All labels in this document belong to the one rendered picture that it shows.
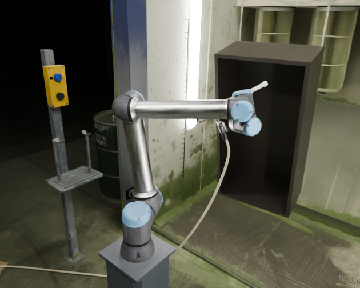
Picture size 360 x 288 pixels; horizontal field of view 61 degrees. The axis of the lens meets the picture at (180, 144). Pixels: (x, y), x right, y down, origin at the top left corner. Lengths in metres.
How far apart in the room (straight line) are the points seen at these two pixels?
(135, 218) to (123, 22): 1.32
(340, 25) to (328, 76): 0.43
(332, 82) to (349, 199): 1.09
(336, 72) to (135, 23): 1.83
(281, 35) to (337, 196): 1.63
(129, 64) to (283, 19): 1.66
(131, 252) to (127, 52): 1.32
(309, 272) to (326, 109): 1.64
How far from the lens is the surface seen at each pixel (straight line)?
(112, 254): 1.79
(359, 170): 3.30
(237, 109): 1.29
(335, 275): 2.81
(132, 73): 2.26
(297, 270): 2.73
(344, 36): 3.09
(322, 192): 3.28
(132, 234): 1.64
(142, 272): 1.68
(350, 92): 3.46
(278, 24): 3.25
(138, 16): 2.28
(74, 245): 2.71
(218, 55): 2.06
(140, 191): 1.72
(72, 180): 2.21
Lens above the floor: 1.83
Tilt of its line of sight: 22 degrees down
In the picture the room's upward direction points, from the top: 2 degrees clockwise
